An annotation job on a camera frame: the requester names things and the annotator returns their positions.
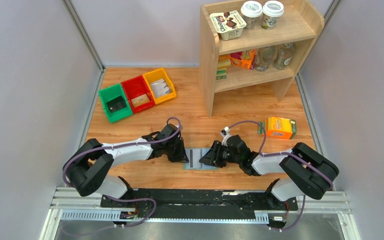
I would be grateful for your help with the Chobani yogurt tub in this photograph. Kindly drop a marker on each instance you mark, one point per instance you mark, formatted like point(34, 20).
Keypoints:
point(229, 25)

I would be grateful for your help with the wooden shelf unit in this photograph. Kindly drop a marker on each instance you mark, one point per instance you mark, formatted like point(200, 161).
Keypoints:
point(301, 24)

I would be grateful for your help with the yellow green sponge stack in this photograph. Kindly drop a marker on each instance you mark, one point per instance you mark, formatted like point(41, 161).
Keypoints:
point(223, 62)

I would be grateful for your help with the orange box on shelf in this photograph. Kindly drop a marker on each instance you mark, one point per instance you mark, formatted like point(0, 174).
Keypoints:
point(243, 59)

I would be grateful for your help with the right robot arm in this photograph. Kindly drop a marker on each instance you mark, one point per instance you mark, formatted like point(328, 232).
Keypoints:
point(309, 173)

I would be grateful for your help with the green plastic bin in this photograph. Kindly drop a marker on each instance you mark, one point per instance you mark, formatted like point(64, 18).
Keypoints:
point(109, 93)

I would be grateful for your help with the card in red bin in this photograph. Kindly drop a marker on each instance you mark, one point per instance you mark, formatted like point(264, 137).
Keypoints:
point(140, 100)

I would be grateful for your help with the left clear glass jar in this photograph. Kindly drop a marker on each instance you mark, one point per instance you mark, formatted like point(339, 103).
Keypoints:
point(263, 58)

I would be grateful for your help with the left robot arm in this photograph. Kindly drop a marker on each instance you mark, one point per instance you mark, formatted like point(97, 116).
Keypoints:
point(88, 169)

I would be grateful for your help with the right white paper cup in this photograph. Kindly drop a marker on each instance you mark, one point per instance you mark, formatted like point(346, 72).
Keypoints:
point(272, 11)

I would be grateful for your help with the aluminium frame rail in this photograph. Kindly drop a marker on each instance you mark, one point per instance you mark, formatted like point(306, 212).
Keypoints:
point(333, 210)

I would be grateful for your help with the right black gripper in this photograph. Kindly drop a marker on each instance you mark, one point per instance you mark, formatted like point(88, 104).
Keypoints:
point(212, 157)

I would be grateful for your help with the red plastic bin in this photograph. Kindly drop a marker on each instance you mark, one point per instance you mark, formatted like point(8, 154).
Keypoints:
point(135, 87)

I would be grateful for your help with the white paper cup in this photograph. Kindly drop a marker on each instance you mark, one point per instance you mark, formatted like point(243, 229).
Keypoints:
point(272, 11)
point(251, 10)

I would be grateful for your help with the green card holder wallet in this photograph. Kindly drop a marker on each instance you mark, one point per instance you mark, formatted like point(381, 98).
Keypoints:
point(203, 166)

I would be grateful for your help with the clear glass jar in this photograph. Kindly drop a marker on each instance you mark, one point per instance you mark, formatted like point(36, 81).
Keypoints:
point(284, 55)
point(263, 58)

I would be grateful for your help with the black card in green bin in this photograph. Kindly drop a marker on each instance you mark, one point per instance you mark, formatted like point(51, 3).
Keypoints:
point(116, 104)

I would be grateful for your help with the left white paper cup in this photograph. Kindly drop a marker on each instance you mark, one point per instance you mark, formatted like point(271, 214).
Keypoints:
point(251, 10)

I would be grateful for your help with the right clear glass jar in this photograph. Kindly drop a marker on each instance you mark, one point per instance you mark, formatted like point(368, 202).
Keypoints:
point(284, 55)

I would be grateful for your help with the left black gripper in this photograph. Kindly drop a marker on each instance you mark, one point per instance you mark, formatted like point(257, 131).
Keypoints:
point(181, 157)

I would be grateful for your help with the yellow plastic bin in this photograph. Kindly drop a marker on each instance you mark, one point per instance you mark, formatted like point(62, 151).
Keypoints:
point(158, 74)

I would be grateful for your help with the orange snack box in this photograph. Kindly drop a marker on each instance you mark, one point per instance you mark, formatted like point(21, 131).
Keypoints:
point(278, 127)

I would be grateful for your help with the card in yellow bin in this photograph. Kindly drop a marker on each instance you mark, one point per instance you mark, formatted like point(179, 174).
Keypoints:
point(160, 88)

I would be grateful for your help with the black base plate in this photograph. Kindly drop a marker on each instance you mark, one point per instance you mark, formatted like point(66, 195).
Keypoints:
point(200, 203)

